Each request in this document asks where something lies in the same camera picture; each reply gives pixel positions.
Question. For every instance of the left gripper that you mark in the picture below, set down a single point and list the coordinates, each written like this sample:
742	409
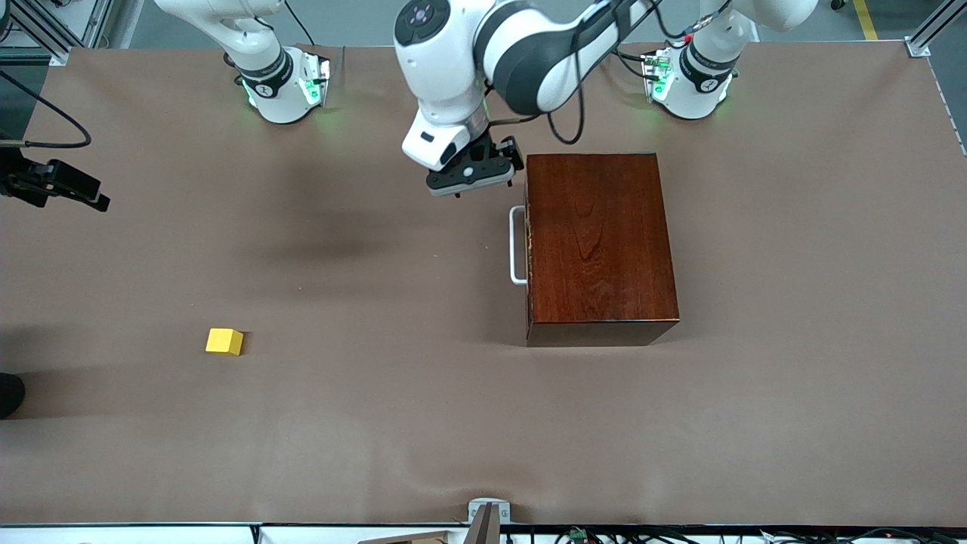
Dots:
501	149

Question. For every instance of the yellow block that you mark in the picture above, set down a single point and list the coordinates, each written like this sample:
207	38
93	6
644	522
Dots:
224	341

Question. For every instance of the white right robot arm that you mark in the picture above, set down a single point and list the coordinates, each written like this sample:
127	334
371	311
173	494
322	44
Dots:
279	98

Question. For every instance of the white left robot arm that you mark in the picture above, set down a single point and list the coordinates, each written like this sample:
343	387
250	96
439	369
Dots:
453	68

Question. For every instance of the dark brown wooden cabinet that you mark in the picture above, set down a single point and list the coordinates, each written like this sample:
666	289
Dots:
604	249

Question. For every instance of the black ribbed round knob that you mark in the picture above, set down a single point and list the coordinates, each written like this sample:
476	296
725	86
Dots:
9	394

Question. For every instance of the brown cardboard piece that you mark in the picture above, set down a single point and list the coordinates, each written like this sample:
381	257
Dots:
423	539

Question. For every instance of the aluminium frame profile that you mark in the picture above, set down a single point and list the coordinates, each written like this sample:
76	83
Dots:
918	47
53	49

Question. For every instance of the white table frame rail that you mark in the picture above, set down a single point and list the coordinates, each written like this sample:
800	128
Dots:
151	535

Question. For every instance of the grey metal camera mount bracket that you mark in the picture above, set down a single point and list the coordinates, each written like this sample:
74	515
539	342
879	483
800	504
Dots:
489	521

